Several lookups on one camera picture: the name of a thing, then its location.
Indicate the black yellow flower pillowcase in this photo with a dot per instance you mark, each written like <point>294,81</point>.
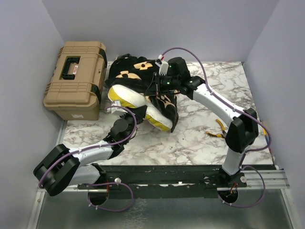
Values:
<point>136,73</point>

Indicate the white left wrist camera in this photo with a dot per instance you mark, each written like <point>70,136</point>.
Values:
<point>116,108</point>

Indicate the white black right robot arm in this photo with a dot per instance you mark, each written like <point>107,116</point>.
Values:
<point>174,75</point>

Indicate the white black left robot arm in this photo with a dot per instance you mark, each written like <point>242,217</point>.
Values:
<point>64,166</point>

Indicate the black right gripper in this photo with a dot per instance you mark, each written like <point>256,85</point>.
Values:
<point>155,88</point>

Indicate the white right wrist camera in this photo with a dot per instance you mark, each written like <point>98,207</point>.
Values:
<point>162,64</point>

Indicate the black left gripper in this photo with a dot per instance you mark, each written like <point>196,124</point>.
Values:
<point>139,112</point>

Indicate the yellow blue pencil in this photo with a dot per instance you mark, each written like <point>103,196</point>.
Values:
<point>267,138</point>

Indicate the yellow handled pliers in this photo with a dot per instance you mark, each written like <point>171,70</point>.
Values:
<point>221,131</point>

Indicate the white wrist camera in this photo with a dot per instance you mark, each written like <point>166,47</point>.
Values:
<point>162,64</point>
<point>116,108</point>

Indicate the black mounting rail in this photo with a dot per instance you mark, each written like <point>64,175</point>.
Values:
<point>164,182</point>

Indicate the white pillow yellow edge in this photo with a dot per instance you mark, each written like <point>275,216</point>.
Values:
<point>156,106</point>

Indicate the tan plastic tool case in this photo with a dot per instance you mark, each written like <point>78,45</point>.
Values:
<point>75,89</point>

